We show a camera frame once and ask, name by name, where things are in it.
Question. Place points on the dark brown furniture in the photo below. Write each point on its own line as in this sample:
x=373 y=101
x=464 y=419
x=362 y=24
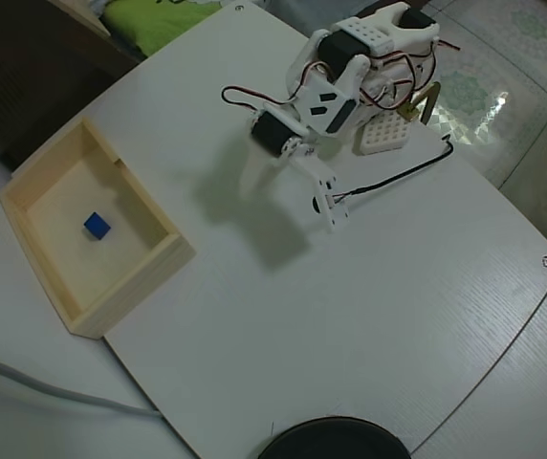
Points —
x=25 y=72

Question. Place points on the small blue cube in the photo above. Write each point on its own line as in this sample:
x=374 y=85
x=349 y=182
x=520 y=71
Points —
x=97 y=226

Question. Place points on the beige wooden board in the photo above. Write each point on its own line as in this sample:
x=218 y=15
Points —
x=80 y=14

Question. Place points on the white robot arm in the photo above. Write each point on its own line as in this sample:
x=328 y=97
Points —
x=326 y=98

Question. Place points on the black round stand base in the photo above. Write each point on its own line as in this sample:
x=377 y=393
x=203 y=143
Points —
x=335 y=440

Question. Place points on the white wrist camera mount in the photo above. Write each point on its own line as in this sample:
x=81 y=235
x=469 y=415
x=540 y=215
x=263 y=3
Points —
x=330 y=206

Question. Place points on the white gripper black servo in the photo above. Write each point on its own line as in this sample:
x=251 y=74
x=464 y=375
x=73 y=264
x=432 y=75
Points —
x=270 y=134

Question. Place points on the green cloth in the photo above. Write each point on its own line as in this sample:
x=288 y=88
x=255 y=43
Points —
x=159 y=24

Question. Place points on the light wooden box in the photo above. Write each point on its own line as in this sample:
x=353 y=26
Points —
x=125 y=287

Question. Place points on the white perforated base plate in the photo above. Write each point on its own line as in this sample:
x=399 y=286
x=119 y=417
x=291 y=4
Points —
x=382 y=136

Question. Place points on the brass wooden clamp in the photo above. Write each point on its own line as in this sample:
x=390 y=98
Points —
x=430 y=102

